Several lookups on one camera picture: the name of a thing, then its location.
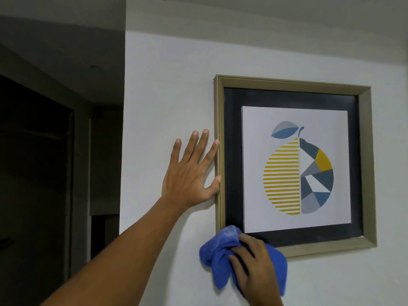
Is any person's left hand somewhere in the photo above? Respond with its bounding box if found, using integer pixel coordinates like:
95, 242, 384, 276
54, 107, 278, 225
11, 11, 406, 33
161, 129, 222, 211

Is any dark wooden door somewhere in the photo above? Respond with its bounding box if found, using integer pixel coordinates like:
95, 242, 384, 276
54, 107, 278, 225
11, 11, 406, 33
0, 72, 76, 306

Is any person's left forearm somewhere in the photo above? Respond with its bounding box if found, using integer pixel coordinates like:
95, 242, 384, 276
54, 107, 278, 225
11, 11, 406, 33
40, 197, 192, 306

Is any blue microfiber cloth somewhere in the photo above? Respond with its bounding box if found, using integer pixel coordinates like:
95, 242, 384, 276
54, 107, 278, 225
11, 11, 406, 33
199, 225, 288, 297

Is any framed fruit art picture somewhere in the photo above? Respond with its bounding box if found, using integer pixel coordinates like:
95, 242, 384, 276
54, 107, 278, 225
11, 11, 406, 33
213, 74, 377, 259

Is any person's right hand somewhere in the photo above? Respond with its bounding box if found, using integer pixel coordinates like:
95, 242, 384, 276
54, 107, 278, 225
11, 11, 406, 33
228, 233, 285, 306

